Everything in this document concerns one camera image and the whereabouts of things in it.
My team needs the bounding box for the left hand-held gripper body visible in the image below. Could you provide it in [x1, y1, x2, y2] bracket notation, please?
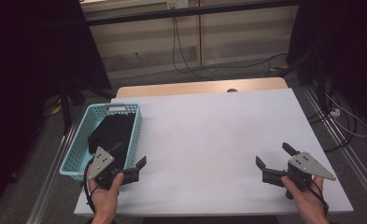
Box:
[87, 146, 141, 190]

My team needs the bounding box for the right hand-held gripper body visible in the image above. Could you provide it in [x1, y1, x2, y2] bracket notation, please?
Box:
[261, 151, 337, 191]

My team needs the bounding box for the black cloth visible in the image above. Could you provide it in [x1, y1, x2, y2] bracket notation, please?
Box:
[87, 112, 137, 171]

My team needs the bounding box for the light blue plastic basket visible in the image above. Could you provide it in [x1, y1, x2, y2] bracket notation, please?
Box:
[59, 102, 144, 182]

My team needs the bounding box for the person's right hand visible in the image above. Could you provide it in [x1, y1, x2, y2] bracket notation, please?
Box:
[280, 175, 327, 216]

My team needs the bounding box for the person's left hand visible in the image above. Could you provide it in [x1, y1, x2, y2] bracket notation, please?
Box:
[87, 172, 125, 218]

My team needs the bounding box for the white table cover board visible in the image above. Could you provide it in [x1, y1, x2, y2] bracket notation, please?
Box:
[73, 88, 354, 217]

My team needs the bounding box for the black metal stand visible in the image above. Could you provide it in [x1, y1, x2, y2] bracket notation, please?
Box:
[58, 78, 117, 135]

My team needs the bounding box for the wooden table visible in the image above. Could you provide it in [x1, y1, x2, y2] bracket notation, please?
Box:
[115, 77, 289, 99]

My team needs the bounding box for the black curtain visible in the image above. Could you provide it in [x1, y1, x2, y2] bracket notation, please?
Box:
[0, 0, 112, 206]
[286, 0, 367, 129]

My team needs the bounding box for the black horizontal bar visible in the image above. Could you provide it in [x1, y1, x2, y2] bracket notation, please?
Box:
[83, 0, 301, 27]

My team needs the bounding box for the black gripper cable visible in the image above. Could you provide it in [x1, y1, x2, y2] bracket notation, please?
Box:
[82, 157, 99, 216]
[307, 179, 330, 217]

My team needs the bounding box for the aluminium floor rail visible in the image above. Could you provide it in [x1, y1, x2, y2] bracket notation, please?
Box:
[25, 119, 81, 224]
[302, 84, 367, 204]

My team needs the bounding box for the black floor cable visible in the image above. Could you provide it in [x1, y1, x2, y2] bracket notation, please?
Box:
[306, 105, 358, 153]

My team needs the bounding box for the white cable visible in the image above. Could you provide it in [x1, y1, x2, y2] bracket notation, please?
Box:
[324, 92, 367, 139]

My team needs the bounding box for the black hanging cable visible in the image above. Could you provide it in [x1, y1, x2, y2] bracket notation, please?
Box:
[171, 15, 289, 80]

